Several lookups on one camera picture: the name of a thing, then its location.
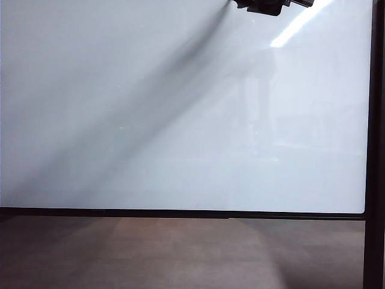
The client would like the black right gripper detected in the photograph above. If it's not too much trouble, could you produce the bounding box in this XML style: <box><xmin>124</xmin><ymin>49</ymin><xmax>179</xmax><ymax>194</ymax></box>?
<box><xmin>229</xmin><ymin>0</ymin><xmax>315</xmax><ymax>16</ymax></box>

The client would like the white board with black frame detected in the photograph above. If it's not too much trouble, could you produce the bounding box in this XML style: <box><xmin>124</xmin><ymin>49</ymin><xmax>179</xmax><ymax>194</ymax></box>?
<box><xmin>0</xmin><ymin>0</ymin><xmax>374</xmax><ymax>222</ymax></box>

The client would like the black vertical stand post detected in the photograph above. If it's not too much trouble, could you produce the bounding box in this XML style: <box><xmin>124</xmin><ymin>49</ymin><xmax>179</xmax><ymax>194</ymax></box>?
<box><xmin>362</xmin><ymin>0</ymin><xmax>385</xmax><ymax>289</ymax></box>

